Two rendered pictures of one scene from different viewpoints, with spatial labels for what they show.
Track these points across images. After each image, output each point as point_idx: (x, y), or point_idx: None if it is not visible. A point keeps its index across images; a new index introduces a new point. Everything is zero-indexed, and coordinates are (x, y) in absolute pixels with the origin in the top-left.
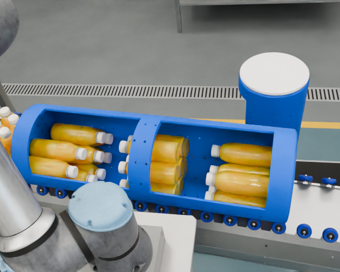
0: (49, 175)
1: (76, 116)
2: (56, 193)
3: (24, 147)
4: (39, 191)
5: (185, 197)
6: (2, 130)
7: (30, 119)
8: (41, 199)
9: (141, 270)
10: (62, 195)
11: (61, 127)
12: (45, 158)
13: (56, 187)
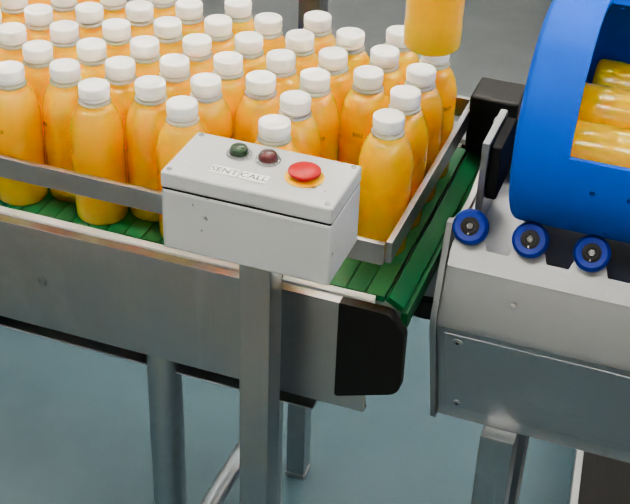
0: (627, 164)
1: None
2: (579, 253)
3: (576, 69)
4: (521, 244)
5: None
6: (420, 68)
7: (590, 7)
8: (512, 273)
9: None
10: (600, 259)
11: None
12: (605, 124)
13: (622, 212)
